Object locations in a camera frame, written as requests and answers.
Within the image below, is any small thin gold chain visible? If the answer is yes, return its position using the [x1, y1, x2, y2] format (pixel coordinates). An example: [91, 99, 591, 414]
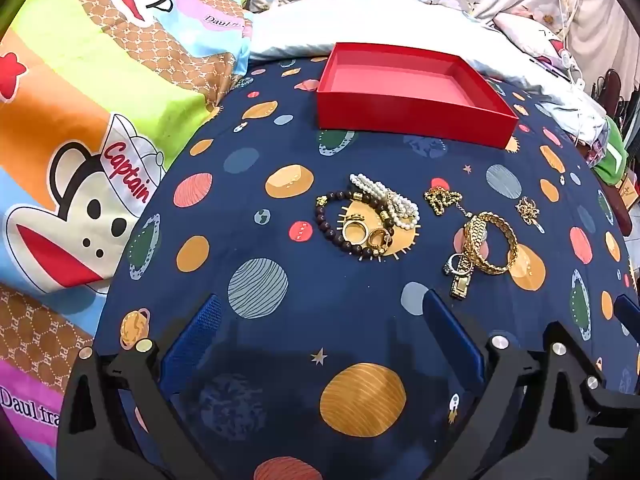
[516, 196, 545, 233]

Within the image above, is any pink cartoon pillow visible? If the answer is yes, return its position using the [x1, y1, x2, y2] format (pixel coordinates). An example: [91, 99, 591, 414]
[492, 10, 586, 81]

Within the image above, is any red cardboard box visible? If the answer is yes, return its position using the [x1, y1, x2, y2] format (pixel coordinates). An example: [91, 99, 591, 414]
[316, 42, 520, 150]

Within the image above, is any navy planet print blanket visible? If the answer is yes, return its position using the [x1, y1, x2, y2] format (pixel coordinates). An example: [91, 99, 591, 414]
[95, 55, 640, 480]

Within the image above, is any wide gold ring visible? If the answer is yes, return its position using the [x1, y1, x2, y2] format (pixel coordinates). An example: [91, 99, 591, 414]
[342, 218, 371, 247]

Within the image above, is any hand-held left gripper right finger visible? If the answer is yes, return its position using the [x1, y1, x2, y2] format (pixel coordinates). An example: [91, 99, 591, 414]
[422, 290, 616, 480]

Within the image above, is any white pearl bracelet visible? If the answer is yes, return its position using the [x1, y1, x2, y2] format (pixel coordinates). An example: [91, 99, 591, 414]
[349, 173, 421, 230]

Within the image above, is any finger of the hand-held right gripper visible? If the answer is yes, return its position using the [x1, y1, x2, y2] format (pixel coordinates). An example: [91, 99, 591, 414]
[582, 294, 640, 443]

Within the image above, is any colourful monkey print blanket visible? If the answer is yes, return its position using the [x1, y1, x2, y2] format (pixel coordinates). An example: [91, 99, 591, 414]
[0, 0, 253, 478]

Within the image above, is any green box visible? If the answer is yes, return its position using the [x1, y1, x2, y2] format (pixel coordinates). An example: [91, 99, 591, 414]
[590, 115, 630, 186]

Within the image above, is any beige curtain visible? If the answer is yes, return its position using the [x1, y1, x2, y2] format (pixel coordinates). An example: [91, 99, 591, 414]
[570, 0, 637, 76]

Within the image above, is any thick gold chain bracelet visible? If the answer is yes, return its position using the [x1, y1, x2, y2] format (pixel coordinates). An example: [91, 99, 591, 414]
[462, 211, 519, 276]

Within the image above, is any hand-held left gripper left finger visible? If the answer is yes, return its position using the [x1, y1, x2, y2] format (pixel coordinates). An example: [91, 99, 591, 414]
[57, 294, 223, 480]

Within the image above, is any dark chair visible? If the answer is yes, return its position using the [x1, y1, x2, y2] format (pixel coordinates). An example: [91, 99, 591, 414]
[592, 69, 627, 111]

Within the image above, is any white cable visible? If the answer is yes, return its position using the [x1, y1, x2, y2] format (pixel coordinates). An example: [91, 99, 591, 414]
[552, 0, 587, 86]

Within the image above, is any gold bead chain necklace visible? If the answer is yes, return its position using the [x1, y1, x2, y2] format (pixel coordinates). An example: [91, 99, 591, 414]
[424, 186, 473, 218]

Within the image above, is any dark bead bracelet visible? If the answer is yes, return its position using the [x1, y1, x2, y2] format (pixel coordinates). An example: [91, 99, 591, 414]
[314, 189, 396, 261]

